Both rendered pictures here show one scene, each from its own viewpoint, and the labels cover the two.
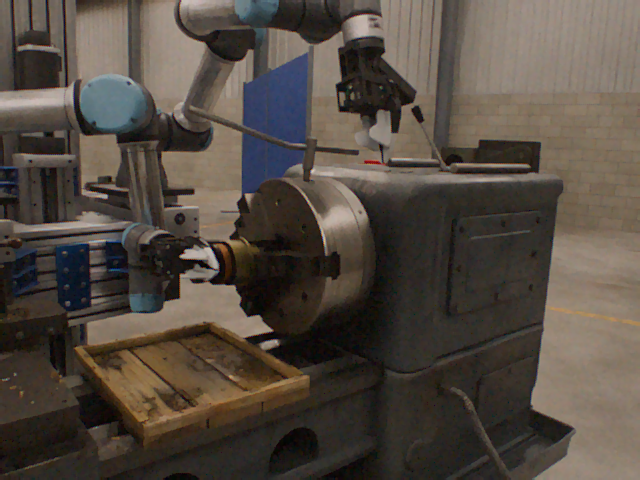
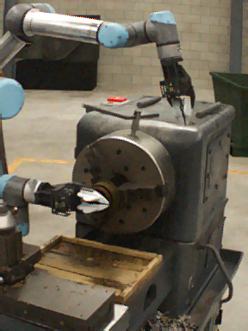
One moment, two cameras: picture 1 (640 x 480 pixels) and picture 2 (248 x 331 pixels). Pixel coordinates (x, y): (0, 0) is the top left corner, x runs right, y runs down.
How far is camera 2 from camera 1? 1.02 m
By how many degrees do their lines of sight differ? 28
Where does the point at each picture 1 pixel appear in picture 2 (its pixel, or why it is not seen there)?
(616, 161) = not seen: hidden behind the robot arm
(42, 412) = (107, 297)
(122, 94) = (16, 92)
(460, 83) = not seen: outside the picture
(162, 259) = (65, 202)
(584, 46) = not seen: outside the picture
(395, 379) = (187, 246)
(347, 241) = (168, 173)
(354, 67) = (170, 72)
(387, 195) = (178, 140)
